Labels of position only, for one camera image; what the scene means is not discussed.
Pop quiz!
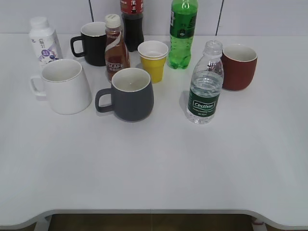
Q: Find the clear water bottle green label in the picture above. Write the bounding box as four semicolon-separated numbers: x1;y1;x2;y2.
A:
187;40;224;124

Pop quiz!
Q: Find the grey ceramic mug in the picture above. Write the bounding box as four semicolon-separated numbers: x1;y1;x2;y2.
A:
95;68;154;122

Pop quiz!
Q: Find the black ceramic mug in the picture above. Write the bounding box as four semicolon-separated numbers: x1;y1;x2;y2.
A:
70;22;107;66

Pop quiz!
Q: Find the white ceramic mug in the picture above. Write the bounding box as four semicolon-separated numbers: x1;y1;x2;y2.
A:
29;59;92;115

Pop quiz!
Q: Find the yellow paper cup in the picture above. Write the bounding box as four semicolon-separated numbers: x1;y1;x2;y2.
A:
138;40;168;83

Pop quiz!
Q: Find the brown Nescafe coffee bottle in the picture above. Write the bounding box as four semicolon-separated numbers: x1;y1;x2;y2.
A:
105;14;130;81

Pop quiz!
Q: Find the red ceramic cup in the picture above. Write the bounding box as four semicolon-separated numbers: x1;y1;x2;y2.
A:
221;44;257;91

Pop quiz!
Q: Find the green soda bottle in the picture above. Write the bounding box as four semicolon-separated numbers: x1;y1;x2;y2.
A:
168;0;198;69

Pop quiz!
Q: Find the dark cola bottle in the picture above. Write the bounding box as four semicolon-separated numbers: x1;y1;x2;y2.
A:
120;0;144;52

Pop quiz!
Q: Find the white yogurt drink bottle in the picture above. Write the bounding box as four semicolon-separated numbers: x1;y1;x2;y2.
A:
29;16;63;69

